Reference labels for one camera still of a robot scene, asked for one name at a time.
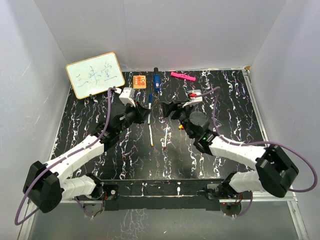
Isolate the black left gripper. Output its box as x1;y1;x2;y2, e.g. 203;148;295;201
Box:
116;100;151;135

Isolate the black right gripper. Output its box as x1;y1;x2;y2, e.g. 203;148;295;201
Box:
161;99;195;140

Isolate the blue pen cap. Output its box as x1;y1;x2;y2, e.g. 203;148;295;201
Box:
148;93;153;104

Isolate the white pen red tip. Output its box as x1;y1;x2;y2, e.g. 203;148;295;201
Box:
163;126;169;150

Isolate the white pen blue tip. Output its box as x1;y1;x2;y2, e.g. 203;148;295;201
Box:
147;102;152;125

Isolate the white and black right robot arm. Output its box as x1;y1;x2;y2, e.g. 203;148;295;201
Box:
161;101;299;199

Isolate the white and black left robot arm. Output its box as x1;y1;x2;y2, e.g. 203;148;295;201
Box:
23;102;151;213

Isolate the blue whiteboard eraser marker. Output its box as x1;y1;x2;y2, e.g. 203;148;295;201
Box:
153;67;161;93

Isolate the orange notebook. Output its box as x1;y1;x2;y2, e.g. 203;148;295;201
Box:
132;75;147;90

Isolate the pink plastic clip bar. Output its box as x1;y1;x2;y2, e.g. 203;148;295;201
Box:
170;71;196;82

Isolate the small wood-framed whiteboard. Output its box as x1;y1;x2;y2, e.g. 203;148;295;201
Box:
65;52;125;100

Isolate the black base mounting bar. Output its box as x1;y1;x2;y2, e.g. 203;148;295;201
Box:
103;179;251;211

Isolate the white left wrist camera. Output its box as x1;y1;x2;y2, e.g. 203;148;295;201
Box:
119;87;136;107

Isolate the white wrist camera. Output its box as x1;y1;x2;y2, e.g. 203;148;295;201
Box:
119;87;136;107
182;89;203;108

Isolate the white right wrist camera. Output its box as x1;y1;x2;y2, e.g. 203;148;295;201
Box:
182;89;203;108

